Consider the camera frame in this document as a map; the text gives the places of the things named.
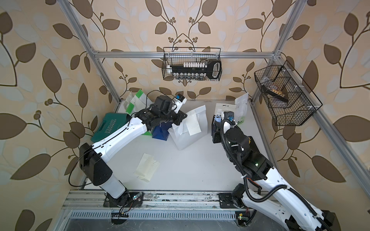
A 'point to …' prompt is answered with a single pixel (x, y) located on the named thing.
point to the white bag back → (180, 132)
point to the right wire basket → (290, 100)
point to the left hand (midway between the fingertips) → (183, 111)
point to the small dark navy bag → (128, 106)
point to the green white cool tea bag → (140, 101)
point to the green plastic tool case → (110, 123)
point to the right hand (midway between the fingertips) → (217, 122)
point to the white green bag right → (241, 104)
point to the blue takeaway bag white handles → (161, 132)
